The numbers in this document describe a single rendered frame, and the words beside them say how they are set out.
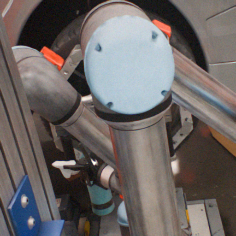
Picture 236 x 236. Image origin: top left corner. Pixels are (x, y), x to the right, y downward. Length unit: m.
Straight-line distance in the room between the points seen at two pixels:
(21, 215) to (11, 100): 0.15
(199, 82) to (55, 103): 0.36
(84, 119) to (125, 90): 0.49
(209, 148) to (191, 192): 0.47
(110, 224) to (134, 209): 1.49
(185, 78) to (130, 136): 0.18
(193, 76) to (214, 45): 1.11
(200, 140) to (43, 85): 2.23
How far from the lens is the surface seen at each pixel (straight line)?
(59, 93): 1.04
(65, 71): 1.76
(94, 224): 2.38
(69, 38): 1.77
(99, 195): 1.82
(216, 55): 1.93
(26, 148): 0.70
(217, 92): 0.83
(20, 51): 1.16
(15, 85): 0.69
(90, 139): 1.11
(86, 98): 1.55
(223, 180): 2.79
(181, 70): 0.80
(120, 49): 0.59
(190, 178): 2.83
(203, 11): 1.87
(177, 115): 1.87
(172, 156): 1.61
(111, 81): 0.60
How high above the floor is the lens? 1.63
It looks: 26 degrees down
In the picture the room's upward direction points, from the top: 11 degrees counter-clockwise
